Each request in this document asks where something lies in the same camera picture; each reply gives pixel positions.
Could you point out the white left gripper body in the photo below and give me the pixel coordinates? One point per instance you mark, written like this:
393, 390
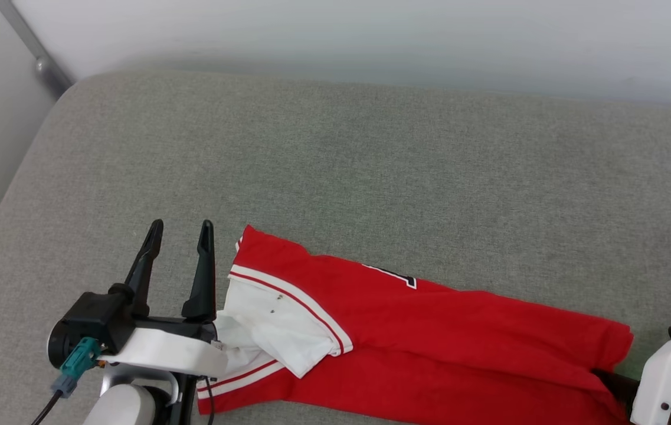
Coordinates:
164, 351

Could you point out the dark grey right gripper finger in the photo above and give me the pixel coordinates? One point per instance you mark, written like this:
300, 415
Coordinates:
621, 386

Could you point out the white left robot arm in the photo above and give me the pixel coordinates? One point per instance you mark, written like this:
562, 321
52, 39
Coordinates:
125, 404

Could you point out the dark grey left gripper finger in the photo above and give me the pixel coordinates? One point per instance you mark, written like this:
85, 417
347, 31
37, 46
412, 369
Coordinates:
204, 283
145, 265

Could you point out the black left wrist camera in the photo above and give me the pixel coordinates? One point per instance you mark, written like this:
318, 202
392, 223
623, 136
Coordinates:
96, 319

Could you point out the grey fabric sofa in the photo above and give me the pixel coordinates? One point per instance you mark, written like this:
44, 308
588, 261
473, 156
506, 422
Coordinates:
370, 177

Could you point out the red and white jersey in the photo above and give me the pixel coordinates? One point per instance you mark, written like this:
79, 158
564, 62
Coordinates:
429, 330

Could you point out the grey metal bar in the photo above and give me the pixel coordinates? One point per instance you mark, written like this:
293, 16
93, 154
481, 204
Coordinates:
34, 50

